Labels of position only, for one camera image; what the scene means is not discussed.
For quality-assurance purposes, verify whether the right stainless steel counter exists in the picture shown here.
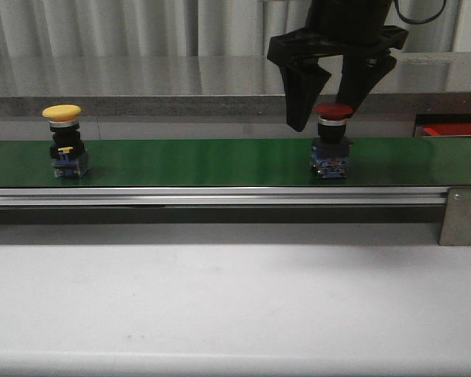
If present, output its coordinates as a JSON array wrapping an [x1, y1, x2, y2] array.
[[317, 51, 471, 117]]

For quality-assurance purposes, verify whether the red push button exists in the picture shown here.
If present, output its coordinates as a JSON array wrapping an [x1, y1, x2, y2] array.
[[310, 102, 353, 179]]

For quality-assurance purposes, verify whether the red plastic tray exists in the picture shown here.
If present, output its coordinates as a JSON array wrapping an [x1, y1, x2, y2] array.
[[422, 123, 471, 137]]

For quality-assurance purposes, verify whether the steel conveyor support bracket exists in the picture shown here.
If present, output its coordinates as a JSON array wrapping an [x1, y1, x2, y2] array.
[[439, 187, 471, 246]]

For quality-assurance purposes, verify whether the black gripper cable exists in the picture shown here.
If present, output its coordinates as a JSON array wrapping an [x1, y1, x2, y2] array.
[[392, 0, 448, 24]]

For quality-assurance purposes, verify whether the aluminium conveyor side rail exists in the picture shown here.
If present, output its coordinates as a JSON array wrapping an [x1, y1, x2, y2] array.
[[0, 186, 449, 207]]

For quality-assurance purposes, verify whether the grey pleated curtain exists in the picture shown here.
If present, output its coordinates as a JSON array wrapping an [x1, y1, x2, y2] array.
[[0, 1, 459, 57]]

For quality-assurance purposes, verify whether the stainless steel counter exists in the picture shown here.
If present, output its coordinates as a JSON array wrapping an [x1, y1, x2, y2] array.
[[0, 57, 285, 117], [317, 51, 471, 117]]

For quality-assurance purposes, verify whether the left stainless steel counter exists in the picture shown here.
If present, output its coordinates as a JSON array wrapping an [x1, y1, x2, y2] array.
[[0, 57, 285, 117]]

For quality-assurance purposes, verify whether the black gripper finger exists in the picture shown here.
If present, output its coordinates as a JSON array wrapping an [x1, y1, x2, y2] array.
[[279, 58, 331, 132], [336, 53, 397, 114]]

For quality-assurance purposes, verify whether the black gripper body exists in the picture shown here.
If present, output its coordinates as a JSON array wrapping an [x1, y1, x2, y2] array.
[[267, 1, 408, 66]]

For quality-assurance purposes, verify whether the yellow push button on belt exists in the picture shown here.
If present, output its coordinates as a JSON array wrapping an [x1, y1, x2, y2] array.
[[42, 104, 89, 178]]

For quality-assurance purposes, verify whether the green conveyor belt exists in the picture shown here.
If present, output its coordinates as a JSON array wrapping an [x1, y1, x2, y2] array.
[[0, 137, 471, 188]]

